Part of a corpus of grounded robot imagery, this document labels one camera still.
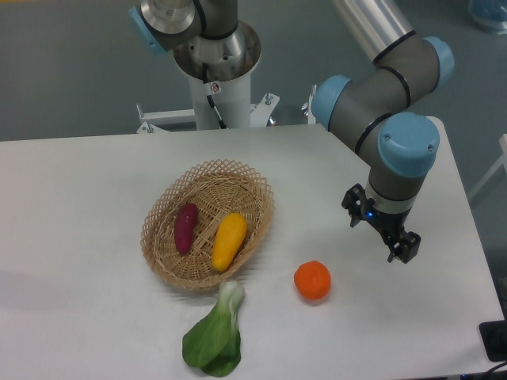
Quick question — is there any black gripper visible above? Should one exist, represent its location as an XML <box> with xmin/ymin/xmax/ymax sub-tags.
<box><xmin>341</xmin><ymin>184</ymin><xmax>421</xmax><ymax>264</ymax></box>

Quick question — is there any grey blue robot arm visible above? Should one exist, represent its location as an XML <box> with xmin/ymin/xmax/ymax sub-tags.
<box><xmin>129</xmin><ymin>1</ymin><xmax>454</xmax><ymax>263</ymax></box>

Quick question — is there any yellow mango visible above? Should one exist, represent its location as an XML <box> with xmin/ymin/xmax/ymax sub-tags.
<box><xmin>212</xmin><ymin>213</ymin><xmax>247</xmax><ymax>272</ymax></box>

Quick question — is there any woven wicker basket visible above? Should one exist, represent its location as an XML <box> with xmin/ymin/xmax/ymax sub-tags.
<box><xmin>140</xmin><ymin>159</ymin><xmax>275</xmax><ymax>291</ymax></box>

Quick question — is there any orange tangerine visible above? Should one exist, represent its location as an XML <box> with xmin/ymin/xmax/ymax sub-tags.
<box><xmin>293</xmin><ymin>260</ymin><xmax>332</xmax><ymax>301</ymax></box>

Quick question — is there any black device at table edge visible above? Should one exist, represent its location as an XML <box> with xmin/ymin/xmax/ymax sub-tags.
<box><xmin>478</xmin><ymin>320</ymin><xmax>506</xmax><ymax>362</ymax></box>

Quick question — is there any purple sweet potato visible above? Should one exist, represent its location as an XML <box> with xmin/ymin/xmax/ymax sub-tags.
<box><xmin>173</xmin><ymin>203</ymin><xmax>199</xmax><ymax>256</ymax></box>

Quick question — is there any green bok choy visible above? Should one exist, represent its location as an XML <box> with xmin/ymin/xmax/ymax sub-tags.
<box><xmin>182</xmin><ymin>280</ymin><xmax>245</xmax><ymax>378</ymax></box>

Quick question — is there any blue object top right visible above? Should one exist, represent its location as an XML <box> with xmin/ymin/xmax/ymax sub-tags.
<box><xmin>468</xmin><ymin>0</ymin><xmax>506</xmax><ymax>35</ymax></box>

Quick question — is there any white frame at right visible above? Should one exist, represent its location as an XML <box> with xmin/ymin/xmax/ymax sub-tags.
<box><xmin>467</xmin><ymin>134</ymin><xmax>506</xmax><ymax>207</ymax></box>

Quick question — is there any black cable on pedestal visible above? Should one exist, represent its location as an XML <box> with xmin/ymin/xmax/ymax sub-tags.
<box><xmin>200</xmin><ymin>62</ymin><xmax>230</xmax><ymax>130</ymax></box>

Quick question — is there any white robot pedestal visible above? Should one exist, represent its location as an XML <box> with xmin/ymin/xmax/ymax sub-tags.
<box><xmin>136</xmin><ymin>21</ymin><xmax>280</xmax><ymax>133</ymax></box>

